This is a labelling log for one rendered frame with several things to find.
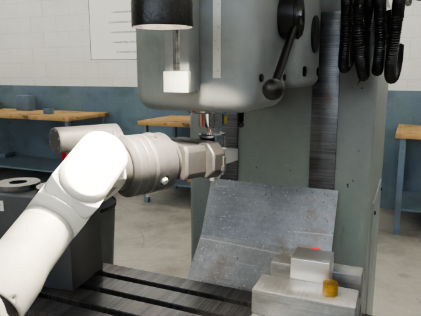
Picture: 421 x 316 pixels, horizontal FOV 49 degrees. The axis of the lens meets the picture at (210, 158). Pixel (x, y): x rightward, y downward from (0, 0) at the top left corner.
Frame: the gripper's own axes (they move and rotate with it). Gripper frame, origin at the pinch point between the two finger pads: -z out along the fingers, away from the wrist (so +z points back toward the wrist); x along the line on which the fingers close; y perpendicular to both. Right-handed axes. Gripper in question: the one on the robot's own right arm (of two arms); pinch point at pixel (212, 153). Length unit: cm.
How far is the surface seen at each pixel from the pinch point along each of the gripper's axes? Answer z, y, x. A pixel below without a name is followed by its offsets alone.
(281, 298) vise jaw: 2.0, 19.0, -16.9
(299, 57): -14.2, -16.3, -6.5
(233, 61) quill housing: 5.8, -14.8, -10.0
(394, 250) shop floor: -289, 119, 91
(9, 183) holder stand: 18.3, 9.8, 42.3
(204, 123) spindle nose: 2.4, -5.4, -0.5
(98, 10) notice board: -257, -92, 471
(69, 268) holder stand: 13.8, 24.8, 25.9
